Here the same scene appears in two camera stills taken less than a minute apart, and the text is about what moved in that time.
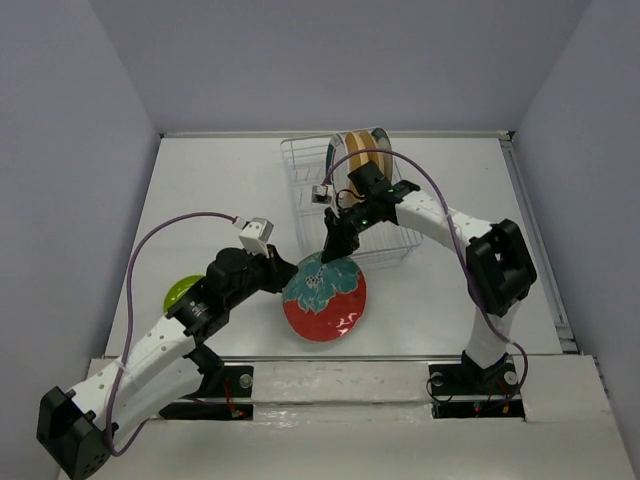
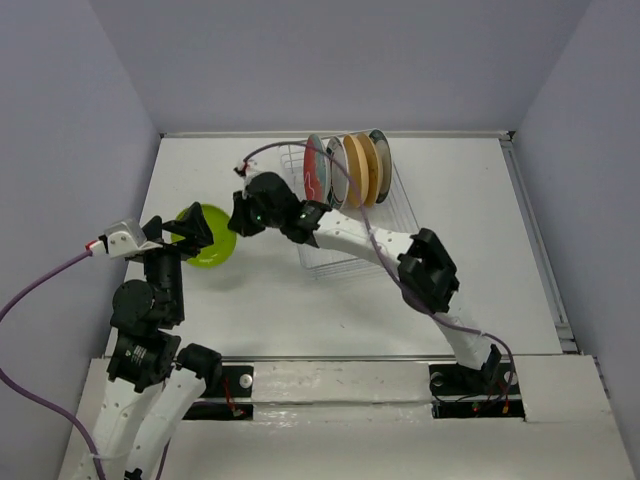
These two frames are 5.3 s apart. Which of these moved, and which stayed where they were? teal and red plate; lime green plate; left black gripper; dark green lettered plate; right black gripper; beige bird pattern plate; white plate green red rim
Moved: left black gripper; right black gripper; teal and red plate; beige bird pattern plate; lime green plate
Stayed: dark green lettered plate; white plate green red rim
